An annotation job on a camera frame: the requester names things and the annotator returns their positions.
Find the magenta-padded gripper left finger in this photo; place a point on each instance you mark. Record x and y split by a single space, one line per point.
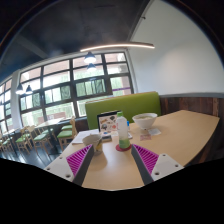
78 159

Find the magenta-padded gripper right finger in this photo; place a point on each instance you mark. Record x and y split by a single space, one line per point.
148 158

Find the green-capped white drink bottle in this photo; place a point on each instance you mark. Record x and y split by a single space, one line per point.
122 131

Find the small pink card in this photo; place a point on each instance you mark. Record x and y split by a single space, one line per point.
145 137

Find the white paper sheet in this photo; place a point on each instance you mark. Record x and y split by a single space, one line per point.
83 136

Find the small white paper card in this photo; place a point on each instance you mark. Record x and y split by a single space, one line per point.
154 131

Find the wooden chairs with green seats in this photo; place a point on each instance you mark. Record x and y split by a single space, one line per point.
65 134

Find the flat round red coaster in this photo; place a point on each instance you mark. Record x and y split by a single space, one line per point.
119 148

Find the white ceramic bowl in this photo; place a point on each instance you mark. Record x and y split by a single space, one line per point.
145 121

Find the small blue-capped bottle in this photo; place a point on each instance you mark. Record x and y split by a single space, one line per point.
128 126

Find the black-framed menu stand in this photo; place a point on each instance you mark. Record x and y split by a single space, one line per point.
107 122

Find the light wooden dining table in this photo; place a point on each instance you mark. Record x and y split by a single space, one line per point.
50 122

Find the green upholstered bench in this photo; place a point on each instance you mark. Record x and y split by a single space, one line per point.
133 104

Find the dark pendant lamps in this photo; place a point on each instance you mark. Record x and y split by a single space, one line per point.
90 58

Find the curved linear ceiling light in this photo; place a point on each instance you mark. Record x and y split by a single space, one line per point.
116 46

